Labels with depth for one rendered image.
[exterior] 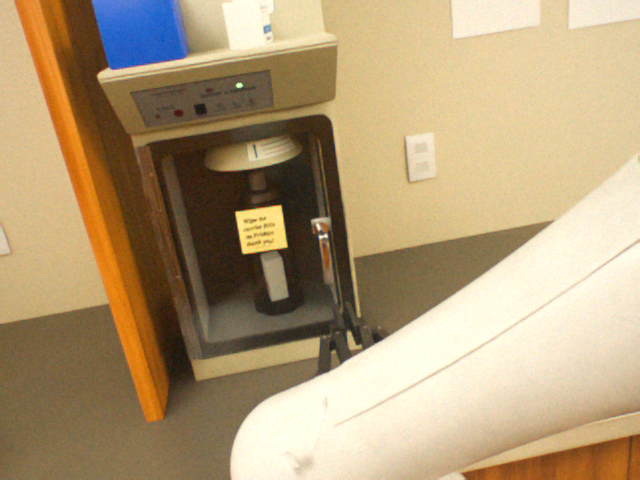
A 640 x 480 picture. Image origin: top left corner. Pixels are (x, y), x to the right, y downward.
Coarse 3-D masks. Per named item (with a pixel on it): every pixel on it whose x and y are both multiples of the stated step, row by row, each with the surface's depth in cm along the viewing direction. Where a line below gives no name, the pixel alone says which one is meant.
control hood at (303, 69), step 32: (320, 32) 87; (160, 64) 76; (192, 64) 76; (224, 64) 77; (256, 64) 79; (288, 64) 80; (320, 64) 81; (128, 96) 79; (288, 96) 86; (320, 96) 88; (128, 128) 86; (160, 128) 87
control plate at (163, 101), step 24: (264, 72) 80; (144, 96) 80; (168, 96) 81; (192, 96) 82; (216, 96) 83; (240, 96) 84; (264, 96) 85; (144, 120) 85; (168, 120) 86; (192, 120) 87
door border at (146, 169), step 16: (144, 160) 90; (144, 176) 91; (160, 192) 93; (160, 208) 94; (160, 224) 95; (160, 240) 95; (176, 256) 97; (176, 272) 98; (176, 288) 99; (192, 320) 102; (192, 336) 103; (192, 352) 104
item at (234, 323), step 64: (256, 128) 91; (320, 128) 92; (192, 192) 93; (256, 192) 95; (320, 192) 96; (192, 256) 97; (256, 256) 99; (320, 256) 100; (256, 320) 103; (320, 320) 105
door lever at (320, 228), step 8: (320, 224) 98; (320, 232) 95; (320, 240) 94; (328, 240) 94; (320, 248) 95; (328, 248) 95; (328, 256) 95; (328, 264) 96; (328, 272) 96; (328, 280) 97
